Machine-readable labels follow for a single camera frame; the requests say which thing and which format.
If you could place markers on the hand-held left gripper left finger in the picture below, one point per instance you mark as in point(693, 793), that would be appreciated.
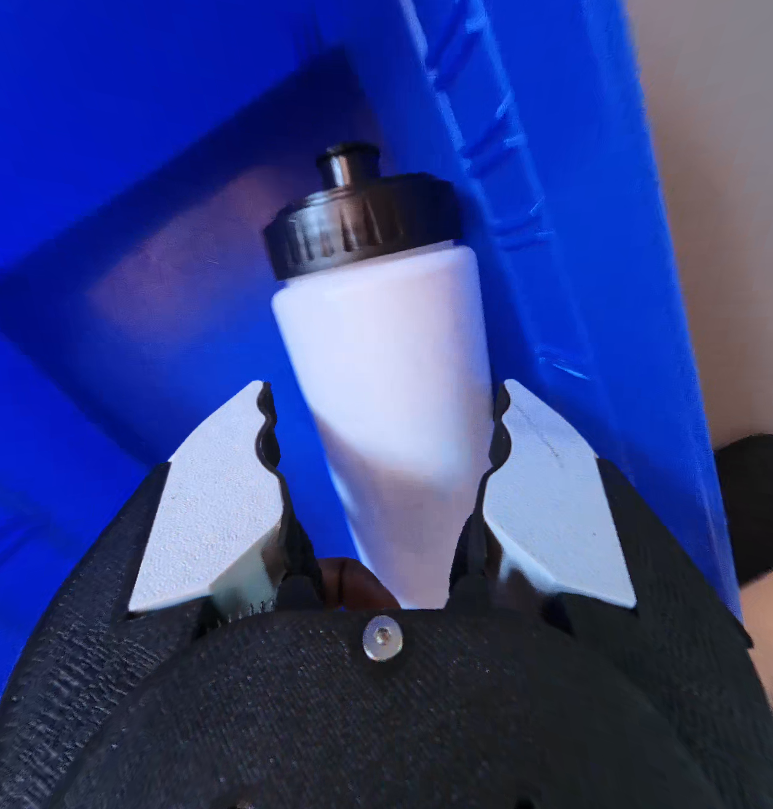
point(215, 505)

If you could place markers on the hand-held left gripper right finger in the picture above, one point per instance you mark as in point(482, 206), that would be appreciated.
point(550, 505)

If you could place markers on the white plastic bottle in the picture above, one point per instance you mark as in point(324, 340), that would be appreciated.
point(386, 379)

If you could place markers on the black bottle lid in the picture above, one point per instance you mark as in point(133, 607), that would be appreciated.
point(361, 221)

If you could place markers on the blue plastic bin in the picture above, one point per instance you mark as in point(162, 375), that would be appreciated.
point(108, 189)

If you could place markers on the person's left hand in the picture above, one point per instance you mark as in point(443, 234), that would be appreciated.
point(358, 588)

